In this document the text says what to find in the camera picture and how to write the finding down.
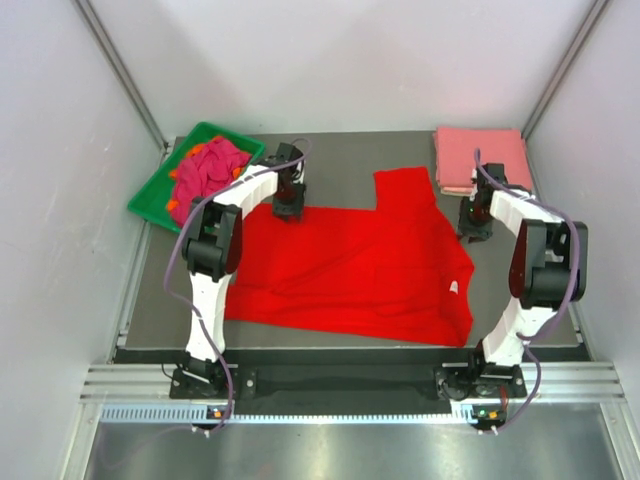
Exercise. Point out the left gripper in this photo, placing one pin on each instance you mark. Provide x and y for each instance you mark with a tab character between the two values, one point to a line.
294	209

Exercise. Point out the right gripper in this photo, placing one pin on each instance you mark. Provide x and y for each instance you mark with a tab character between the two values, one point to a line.
474	234

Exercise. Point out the red t shirt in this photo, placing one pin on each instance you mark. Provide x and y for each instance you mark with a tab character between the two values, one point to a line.
395	272

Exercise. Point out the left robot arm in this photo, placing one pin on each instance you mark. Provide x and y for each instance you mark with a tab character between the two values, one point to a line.
206	256

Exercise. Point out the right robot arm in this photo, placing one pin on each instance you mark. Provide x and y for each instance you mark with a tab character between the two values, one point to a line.
547	272

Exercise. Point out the folded pink t shirt stack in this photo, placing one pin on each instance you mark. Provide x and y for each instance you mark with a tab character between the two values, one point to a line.
455	157

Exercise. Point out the magenta t shirt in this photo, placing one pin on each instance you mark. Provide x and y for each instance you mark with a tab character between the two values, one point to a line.
210	175

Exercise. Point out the green plastic bin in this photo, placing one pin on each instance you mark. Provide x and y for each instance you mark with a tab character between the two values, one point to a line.
207	159

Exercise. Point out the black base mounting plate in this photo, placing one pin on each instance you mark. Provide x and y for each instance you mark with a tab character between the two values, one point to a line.
430	382

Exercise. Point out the grey slotted cable duct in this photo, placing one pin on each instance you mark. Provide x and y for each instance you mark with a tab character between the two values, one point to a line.
204	414

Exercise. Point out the right corner aluminium post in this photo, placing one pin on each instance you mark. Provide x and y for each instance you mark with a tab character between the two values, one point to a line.
578	40

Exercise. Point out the corner aluminium post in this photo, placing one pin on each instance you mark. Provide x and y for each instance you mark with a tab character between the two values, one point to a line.
578	40
110	52

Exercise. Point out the left corner aluminium post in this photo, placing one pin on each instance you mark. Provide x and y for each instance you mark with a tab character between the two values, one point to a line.
110	52

